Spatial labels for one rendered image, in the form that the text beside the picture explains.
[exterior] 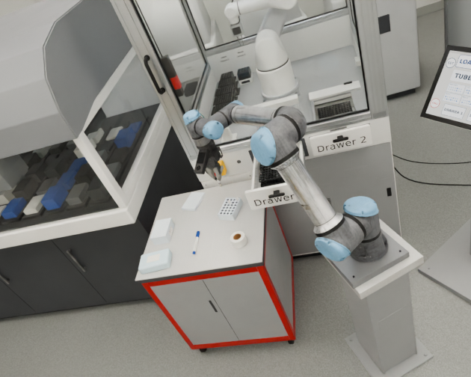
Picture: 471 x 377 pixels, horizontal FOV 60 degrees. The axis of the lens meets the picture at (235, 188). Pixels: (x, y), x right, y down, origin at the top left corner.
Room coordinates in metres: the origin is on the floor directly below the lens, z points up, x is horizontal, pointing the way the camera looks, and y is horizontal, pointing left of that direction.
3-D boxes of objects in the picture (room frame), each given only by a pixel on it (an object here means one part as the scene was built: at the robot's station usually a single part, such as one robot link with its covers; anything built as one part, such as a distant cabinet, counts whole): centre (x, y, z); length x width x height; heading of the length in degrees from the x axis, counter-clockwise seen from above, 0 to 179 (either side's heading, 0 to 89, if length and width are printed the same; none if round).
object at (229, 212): (1.58, 0.06, 0.78); 0.12 x 0.08 x 0.04; 145
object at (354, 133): (1.61, -0.57, 0.87); 0.29 x 0.02 x 0.11; 71
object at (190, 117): (1.59, 0.05, 1.28); 0.09 x 0.08 x 0.11; 28
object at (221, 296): (1.57, 0.21, 0.38); 0.62 x 0.58 x 0.76; 71
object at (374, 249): (1.02, -0.38, 0.83); 0.15 x 0.15 x 0.10
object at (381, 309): (1.02, -0.38, 0.38); 0.30 x 0.30 x 0.76; 8
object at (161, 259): (1.44, 0.48, 0.78); 0.15 x 0.10 x 0.04; 77
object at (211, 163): (1.60, 0.05, 1.12); 0.09 x 0.08 x 0.12; 141
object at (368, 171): (2.16, -0.48, 0.40); 1.03 x 0.95 x 0.80; 71
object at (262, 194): (1.42, -0.17, 0.87); 0.29 x 0.02 x 0.11; 71
